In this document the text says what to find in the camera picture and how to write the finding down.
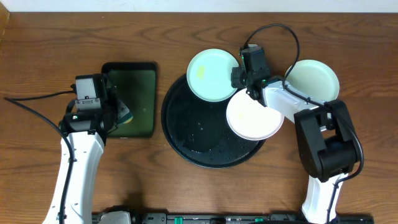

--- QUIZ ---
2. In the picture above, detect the green yellow sponge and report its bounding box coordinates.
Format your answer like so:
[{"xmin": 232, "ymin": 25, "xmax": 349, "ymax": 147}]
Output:
[{"xmin": 116, "ymin": 100, "xmax": 133, "ymax": 124}]

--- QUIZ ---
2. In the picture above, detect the mint plate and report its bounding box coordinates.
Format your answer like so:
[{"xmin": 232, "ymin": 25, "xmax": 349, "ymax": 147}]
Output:
[
  {"xmin": 287, "ymin": 60, "xmax": 340, "ymax": 101},
  {"xmin": 186, "ymin": 49, "xmax": 239, "ymax": 102}
]

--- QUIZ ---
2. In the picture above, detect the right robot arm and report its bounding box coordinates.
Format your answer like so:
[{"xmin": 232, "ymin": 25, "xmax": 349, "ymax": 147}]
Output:
[{"xmin": 231, "ymin": 61, "xmax": 364, "ymax": 223}]

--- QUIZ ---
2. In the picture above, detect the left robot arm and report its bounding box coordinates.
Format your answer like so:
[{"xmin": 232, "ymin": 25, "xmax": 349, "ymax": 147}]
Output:
[{"xmin": 44, "ymin": 73, "xmax": 117, "ymax": 223}]

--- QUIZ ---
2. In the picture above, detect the black rectangular tray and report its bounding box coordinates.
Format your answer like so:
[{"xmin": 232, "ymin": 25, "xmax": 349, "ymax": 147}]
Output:
[{"xmin": 101, "ymin": 62, "xmax": 157, "ymax": 138}]

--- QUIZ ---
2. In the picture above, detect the black round tray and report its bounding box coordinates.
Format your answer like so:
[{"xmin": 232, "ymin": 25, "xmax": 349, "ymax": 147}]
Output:
[{"xmin": 161, "ymin": 75, "xmax": 265, "ymax": 169}]

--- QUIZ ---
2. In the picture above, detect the white plate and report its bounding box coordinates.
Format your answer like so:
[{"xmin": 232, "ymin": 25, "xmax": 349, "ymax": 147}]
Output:
[{"xmin": 226, "ymin": 89, "xmax": 284, "ymax": 141}]

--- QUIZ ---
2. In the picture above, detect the left black cable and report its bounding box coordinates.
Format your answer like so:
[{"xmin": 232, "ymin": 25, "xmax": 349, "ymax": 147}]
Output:
[{"xmin": 3, "ymin": 89, "xmax": 77, "ymax": 224}]

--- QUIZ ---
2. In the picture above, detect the black cable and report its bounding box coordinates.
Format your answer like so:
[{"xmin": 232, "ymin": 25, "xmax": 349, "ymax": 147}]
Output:
[
  {"xmin": 3, "ymin": 89, "xmax": 77, "ymax": 224},
  {"xmin": 242, "ymin": 23, "xmax": 365, "ymax": 224}
]

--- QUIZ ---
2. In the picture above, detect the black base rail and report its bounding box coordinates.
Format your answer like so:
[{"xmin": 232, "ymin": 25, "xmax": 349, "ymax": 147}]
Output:
[{"xmin": 91, "ymin": 205, "xmax": 376, "ymax": 224}]

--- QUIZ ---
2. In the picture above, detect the right black cable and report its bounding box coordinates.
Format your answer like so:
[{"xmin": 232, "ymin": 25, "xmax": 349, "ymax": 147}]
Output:
[{"xmin": 242, "ymin": 23, "xmax": 365, "ymax": 224}]

